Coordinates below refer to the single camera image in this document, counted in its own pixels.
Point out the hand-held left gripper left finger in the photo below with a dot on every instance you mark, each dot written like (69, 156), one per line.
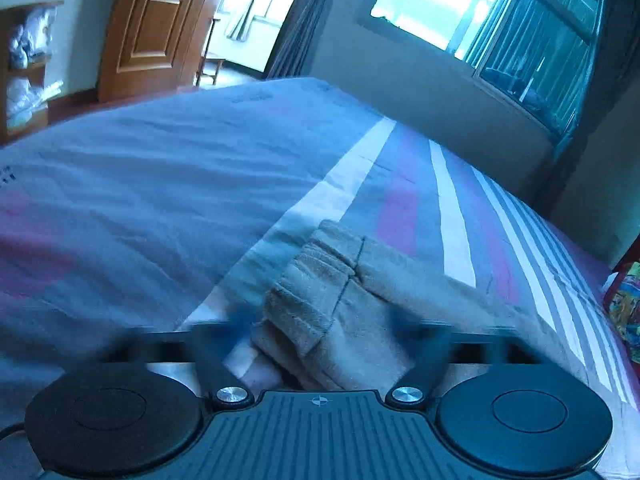
(244, 326)

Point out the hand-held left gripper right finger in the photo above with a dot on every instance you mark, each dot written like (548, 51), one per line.
(402, 327)

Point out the beige pants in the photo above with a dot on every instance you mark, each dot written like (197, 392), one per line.
(360, 310)

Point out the striped bed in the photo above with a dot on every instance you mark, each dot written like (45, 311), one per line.
(150, 200)

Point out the colourful printed blanket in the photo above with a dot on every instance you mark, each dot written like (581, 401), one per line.
(625, 305)

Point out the wooden chair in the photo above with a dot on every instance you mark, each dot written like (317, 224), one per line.
(212, 65)

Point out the dark curtain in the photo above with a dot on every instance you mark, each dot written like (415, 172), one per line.
(590, 110)
(305, 20)

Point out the wooden door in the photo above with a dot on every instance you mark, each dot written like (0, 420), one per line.
(150, 30)

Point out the white plastic bag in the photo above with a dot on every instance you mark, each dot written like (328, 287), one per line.
(27, 102)
(30, 35)

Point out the glass window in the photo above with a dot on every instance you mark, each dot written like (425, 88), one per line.
(450, 5)

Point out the wooden shelf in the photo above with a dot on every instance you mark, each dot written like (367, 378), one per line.
(5, 85)

